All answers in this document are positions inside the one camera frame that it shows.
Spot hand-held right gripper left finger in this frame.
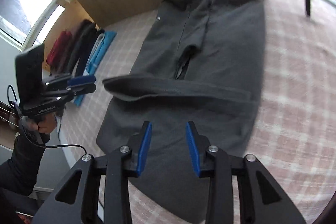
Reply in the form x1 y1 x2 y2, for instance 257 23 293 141
31 121 153 224

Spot pine plank board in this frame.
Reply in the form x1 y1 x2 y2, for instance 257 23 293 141
31 0 92 72

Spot person's left forearm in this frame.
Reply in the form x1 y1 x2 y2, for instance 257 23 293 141
0 132 50 197

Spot pink plaid blanket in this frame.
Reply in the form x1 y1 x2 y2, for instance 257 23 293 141
56 0 334 224

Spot grey daisy print t-shirt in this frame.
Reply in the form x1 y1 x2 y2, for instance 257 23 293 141
96 0 267 224

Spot person's dark clothing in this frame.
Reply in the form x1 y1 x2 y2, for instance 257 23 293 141
0 187 45 224

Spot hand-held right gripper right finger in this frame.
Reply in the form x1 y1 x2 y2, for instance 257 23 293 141
185 122 307 224

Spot stack of folded clothes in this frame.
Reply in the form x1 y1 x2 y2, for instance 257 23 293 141
46 19 117 107

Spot person's left hand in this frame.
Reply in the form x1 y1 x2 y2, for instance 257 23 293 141
22 114 59 134

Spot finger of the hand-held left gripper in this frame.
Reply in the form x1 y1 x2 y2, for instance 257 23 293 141
56 84 96 104
44 74 97 88

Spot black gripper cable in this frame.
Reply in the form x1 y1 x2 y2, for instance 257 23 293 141
7 85 87 156

